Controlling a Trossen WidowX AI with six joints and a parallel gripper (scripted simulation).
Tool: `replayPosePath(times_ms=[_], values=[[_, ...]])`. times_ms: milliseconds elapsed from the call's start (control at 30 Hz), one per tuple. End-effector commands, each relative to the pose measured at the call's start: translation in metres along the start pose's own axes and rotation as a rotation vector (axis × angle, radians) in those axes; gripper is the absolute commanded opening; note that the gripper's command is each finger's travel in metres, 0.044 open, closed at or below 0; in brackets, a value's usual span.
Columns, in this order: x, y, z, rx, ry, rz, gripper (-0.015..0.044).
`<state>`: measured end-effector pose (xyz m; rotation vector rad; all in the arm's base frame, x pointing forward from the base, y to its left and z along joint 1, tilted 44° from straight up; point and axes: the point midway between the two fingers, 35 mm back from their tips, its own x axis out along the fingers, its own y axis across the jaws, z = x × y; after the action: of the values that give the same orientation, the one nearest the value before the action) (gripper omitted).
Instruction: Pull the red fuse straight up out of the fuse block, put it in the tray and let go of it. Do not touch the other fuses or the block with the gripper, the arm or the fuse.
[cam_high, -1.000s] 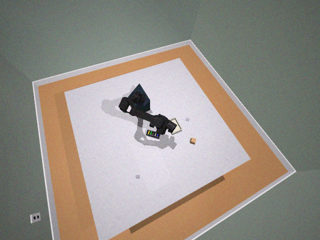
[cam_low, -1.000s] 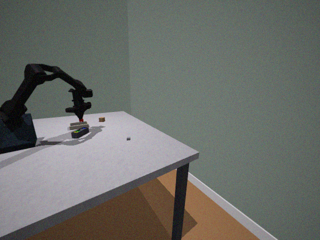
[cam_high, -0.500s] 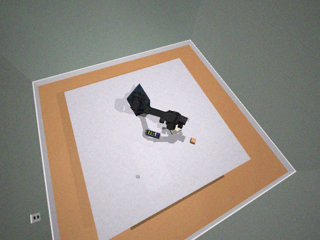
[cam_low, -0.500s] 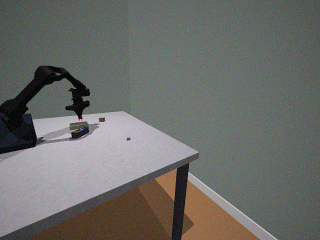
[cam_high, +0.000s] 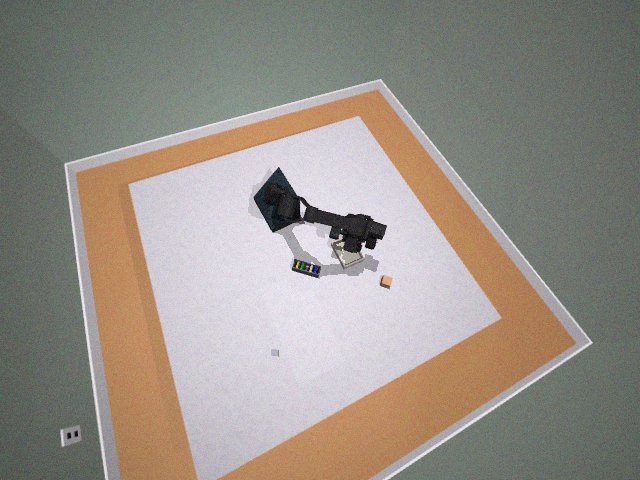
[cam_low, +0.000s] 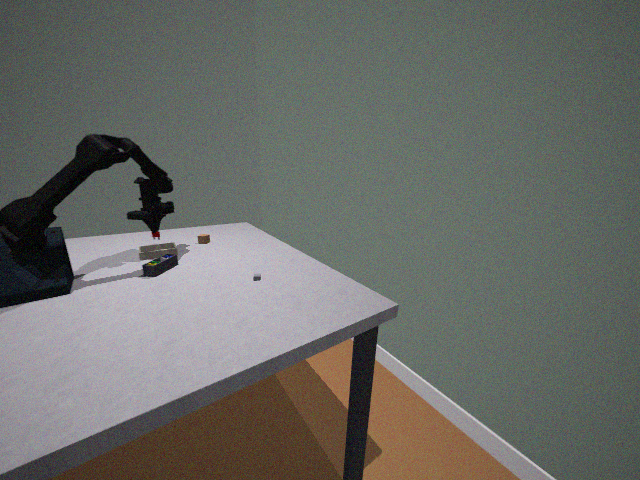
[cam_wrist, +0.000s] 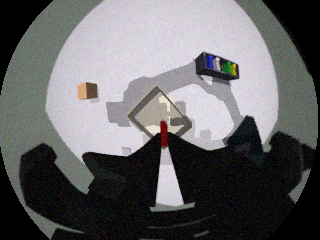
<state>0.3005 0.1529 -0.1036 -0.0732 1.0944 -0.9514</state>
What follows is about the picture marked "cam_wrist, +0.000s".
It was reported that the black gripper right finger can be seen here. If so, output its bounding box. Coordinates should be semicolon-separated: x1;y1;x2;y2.
167;132;252;204

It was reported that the small tan cube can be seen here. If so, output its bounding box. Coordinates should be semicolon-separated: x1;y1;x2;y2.
77;81;97;100

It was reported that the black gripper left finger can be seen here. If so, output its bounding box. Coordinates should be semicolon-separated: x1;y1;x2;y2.
81;133;161;208

